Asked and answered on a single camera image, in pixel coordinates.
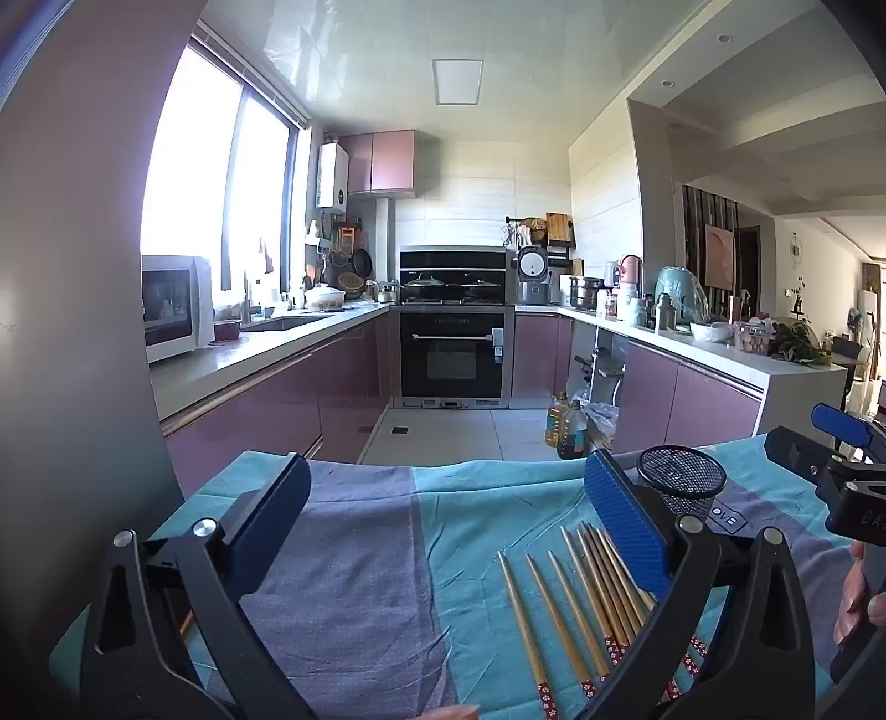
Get large kitchen window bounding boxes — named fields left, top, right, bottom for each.
left=138, top=38, right=309, bottom=299

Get black range hood stove unit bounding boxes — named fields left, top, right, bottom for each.
left=399, top=245, right=517, bottom=306

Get narrow pink base cabinet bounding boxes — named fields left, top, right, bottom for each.
left=513, top=313, right=575, bottom=399

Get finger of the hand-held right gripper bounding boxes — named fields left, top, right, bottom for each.
left=810, top=403, right=886, bottom=464
left=764, top=425, right=886, bottom=496

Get person's right hand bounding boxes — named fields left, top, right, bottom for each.
left=834, top=540, right=886, bottom=645

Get white kitchen countertop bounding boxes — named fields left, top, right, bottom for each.
left=148, top=303, right=392, bottom=420
left=557, top=305, right=849, bottom=434

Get kitchen sink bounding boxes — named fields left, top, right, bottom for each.
left=242, top=315, right=326, bottom=333

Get dark cooking oil bottle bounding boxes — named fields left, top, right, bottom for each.
left=557, top=399, right=588, bottom=460

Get white wall water heater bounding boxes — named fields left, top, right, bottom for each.
left=317, top=144, right=349, bottom=210

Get bunch of wooden chopsticks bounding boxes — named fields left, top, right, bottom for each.
left=497, top=522, right=710, bottom=720

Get square ceiling light panel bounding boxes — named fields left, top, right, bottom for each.
left=432, top=59, right=484, bottom=106

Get long pink base cabinets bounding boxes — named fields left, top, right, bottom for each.
left=162, top=308, right=392, bottom=500

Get clear egg container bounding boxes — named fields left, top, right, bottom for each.
left=734, top=322, right=775, bottom=356

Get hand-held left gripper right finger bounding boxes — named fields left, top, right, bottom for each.
left=583, top=449, right=818, bottom=720

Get pink upper wall cabinets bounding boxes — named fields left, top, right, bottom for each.
left=338, top=130, right=416, bottom=197

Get yellow cooking oil bottle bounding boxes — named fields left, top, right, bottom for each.
left=544, top=392, right=570, bottom=448

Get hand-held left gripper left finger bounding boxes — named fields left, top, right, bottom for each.
left=81, top=453, right=312, bottom=720

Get bunch of leafy greens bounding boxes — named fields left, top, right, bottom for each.
left=770, top=320, right=832, bottom=366

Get teal and purple tablecloth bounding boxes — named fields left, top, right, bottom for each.
left=48, top=449, right=866, bottom=720

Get pink island base cabinets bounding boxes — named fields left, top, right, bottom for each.
left=612, top=339, right=766, bottom=454

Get black mesh utensil holder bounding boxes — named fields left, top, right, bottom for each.
left=635, top=445, right=729, bottom=519

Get green appliance under plastic cover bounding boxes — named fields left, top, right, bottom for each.
left=654, top=266, right=710, bottom=326

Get white microwave oven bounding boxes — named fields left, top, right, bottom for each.
left=142, top=255, right=215, bottom=364

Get white rice cooker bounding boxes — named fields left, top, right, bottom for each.
left=516, top=245, right=553, bottom=306

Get framed wall picture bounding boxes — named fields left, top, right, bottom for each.
left=704, top=223, right=736, bottom=288

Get dining table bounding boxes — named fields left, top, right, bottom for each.
left=831, top=336, right=866, bottom=378

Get clear plastic bag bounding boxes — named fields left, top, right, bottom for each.
left=585, top=400, right=619, bottom=451

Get black built-in oven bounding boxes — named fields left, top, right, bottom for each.
left=391, top=305, right=517, bottom=411

